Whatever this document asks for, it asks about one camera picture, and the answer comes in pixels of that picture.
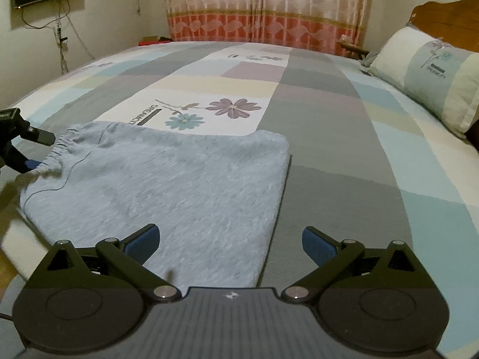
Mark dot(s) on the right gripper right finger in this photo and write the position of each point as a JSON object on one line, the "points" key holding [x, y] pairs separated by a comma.
{"points": [[375, 301]]}

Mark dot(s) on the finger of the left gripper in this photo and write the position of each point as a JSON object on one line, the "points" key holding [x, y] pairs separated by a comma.
{"points": [[11, 156], [13, 125]]}

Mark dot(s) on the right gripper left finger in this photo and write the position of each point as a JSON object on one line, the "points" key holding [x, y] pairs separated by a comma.
{"points": [[82, 300]]}

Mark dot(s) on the light blue grey garment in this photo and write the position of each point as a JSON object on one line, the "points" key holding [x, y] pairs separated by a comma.
{"points": [[214, 198]]}

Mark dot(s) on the patchwork bed sheet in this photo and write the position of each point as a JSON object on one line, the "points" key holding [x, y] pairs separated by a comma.
{"points": [[367, 162]]}

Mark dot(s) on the red item beside bed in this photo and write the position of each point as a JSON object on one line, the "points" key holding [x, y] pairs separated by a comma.
{"points": [[154, 40]]}

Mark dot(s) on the white grey printed pillow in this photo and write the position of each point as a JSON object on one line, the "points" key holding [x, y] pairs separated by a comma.
{"points": [[435, 74]]}

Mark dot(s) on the dark wooden bedside table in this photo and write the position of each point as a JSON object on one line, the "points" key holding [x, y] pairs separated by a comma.
{"points": [[354, 50]]}

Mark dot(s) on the brown wooden headboard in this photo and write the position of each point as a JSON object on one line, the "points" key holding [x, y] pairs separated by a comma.
{"points": [[456, 23]]}

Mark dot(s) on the pink red patterned curtain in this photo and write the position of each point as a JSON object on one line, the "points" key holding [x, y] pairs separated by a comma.
{"points": [[317, 25]]}

